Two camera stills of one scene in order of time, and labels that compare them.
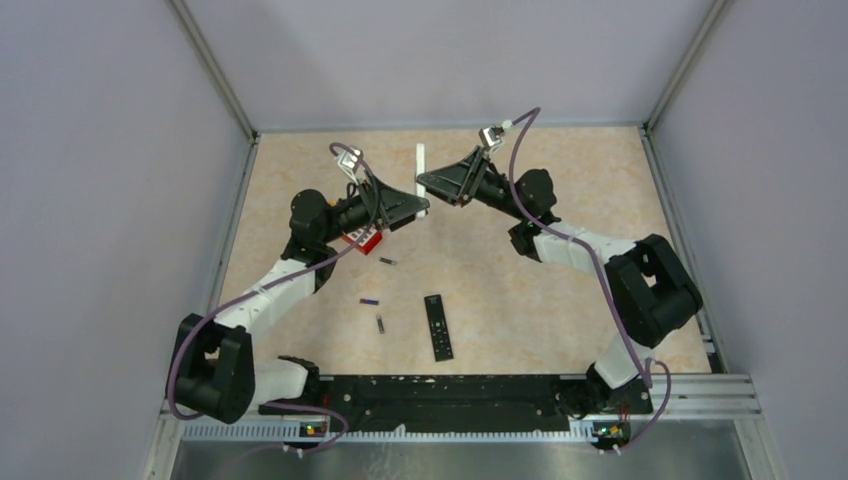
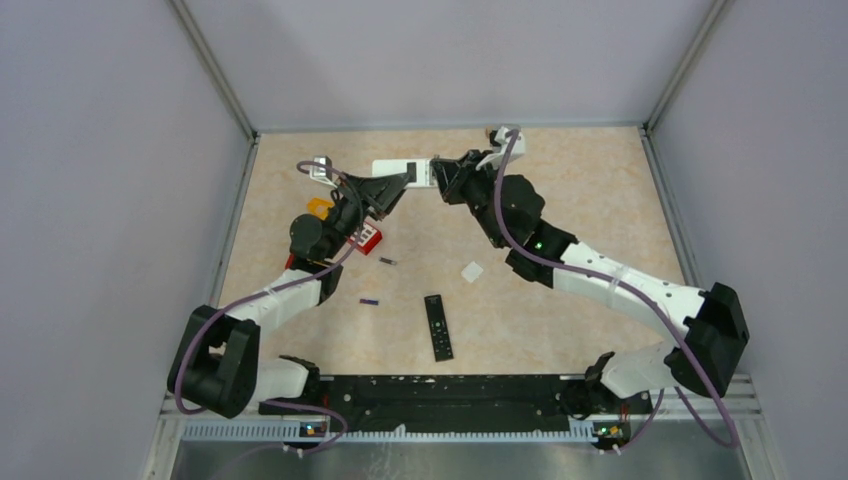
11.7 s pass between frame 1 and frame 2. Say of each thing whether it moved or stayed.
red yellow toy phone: stayed
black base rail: stayed
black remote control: stayed
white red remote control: moved
